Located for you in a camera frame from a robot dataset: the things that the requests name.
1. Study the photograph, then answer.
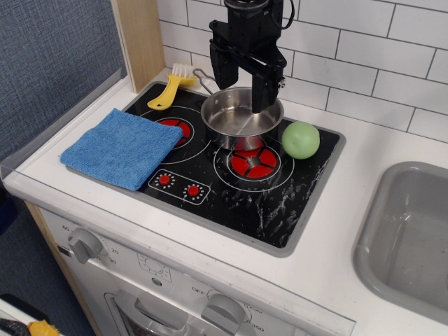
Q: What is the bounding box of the blue microfiber cloth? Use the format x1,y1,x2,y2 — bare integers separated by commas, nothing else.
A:
60,108,183,190

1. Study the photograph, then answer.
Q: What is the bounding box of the green toy pear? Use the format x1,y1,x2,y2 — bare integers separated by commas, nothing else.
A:
281,121,320,160

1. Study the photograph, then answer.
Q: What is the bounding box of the yellow dish brush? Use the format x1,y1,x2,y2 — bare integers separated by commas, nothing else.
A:
147,63,197,111

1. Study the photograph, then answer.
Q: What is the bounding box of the yellow black object bottom left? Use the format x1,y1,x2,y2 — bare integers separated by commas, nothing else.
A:
1,318,60,336

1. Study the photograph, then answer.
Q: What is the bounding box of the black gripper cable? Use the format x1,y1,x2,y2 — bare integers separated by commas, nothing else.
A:
271,0,297,31

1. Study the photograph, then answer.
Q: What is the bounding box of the wooden side post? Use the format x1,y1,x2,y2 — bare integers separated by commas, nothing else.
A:
111,0,165,93

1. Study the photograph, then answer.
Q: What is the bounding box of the small steel pan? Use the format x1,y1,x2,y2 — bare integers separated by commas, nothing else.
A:
192,68,284,151

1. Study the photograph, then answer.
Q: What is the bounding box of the black toy stove top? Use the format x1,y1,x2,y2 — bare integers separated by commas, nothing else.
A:
66,81,347,259

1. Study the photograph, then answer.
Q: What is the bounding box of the grey left oven knob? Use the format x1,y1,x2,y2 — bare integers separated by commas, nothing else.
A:
68,228,103,265

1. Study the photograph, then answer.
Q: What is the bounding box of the grey right oven knob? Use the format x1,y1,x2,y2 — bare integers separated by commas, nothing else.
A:
201,294,246,335

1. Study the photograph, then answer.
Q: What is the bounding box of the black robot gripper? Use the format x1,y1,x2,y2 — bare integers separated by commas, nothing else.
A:
209,1,288,113

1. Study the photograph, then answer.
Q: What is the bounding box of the white toy oven front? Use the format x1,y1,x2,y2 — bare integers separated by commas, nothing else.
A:
42,211,355,335

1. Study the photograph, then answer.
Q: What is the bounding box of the grey oven knob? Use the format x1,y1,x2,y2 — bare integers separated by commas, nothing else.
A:
68,228,103,265
201,294,246,335

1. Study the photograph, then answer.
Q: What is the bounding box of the grey sink basin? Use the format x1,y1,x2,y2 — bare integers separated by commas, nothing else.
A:
353,162,447,324

